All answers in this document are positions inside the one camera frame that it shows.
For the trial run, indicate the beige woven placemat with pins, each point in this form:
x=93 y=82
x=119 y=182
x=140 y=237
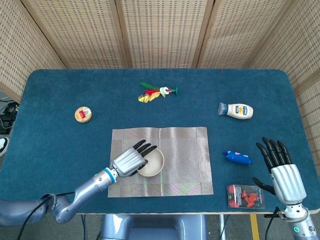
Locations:
x=185 y=162

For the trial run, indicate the colourful feather shuttlecock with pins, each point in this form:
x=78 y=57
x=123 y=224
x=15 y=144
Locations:
x=152 y=94

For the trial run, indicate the mayonnaise squeeze bottle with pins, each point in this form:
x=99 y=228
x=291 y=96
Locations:
x=238 y=111

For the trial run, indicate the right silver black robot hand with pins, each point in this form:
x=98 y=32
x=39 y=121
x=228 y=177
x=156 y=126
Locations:
x=287 y=182

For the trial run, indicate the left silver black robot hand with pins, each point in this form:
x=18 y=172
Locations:
x=127 y=162

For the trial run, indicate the grey-blue robot torso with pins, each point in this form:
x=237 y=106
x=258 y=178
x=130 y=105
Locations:
x=155 y=227

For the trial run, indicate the white ceramic bowl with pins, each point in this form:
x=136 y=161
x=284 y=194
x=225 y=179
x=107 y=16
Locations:
x=153 y=165

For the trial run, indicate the white table leg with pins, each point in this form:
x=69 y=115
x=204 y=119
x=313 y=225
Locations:
x=222 y=227

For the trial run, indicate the round tin with yellow lid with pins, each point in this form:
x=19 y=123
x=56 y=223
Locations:
x=83 y=114

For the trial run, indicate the woven folding screen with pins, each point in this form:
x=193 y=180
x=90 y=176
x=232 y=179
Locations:
x=162 y=32

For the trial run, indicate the white shoe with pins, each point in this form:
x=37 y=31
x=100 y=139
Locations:
x=3 y=146

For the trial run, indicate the blue snack packet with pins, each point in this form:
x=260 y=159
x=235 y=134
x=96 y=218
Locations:
x=237 y=158

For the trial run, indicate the blue felt table cover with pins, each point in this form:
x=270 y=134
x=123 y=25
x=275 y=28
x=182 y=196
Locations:
x=75 y=155

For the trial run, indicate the clear pack of red pieces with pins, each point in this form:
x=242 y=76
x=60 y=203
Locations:
x=246 y=196

